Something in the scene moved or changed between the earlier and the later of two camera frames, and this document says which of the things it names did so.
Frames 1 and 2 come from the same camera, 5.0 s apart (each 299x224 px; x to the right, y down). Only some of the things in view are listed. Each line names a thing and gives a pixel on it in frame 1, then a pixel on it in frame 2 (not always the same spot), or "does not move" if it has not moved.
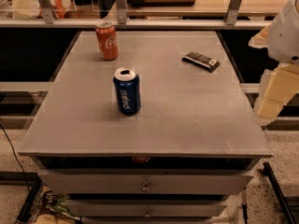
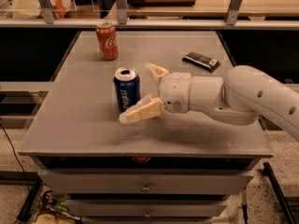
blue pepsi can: x=127 y=90 does not move
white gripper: x=285 y=37 -> x=175 y=91
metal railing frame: x=49 y=21 does not move
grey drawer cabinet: x=192 y=145 does not move
